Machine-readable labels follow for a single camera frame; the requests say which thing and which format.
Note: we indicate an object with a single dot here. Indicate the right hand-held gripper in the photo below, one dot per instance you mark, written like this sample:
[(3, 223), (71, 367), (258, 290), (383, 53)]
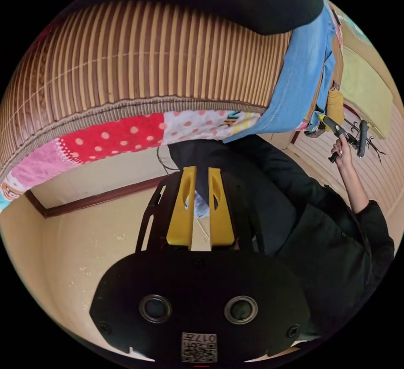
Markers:
[(334, 126)]

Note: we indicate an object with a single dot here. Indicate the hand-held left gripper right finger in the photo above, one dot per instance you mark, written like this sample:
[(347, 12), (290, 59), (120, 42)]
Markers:
[(221, 217)]

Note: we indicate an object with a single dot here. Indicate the person's right hand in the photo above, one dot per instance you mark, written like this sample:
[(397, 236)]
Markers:
[(342, 152)]

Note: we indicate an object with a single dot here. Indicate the yellow cloth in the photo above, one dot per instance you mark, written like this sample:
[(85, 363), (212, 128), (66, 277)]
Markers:
[(335, 106)]

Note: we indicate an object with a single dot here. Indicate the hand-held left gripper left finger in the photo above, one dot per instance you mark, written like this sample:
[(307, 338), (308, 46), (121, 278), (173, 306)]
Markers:
[(180, 214)]

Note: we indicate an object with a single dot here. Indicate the person's right forearm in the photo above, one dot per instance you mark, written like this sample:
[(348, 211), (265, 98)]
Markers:
[(355, 189)]

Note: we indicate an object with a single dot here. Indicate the person's body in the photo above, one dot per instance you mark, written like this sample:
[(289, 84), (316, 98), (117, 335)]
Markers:
[(315, 233)]

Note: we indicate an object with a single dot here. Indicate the blue jeans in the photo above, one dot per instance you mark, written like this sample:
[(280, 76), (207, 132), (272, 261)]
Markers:
[(300, 72)]

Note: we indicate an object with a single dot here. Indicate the bed with woven mat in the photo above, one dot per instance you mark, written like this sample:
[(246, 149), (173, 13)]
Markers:
[(132, 59)]

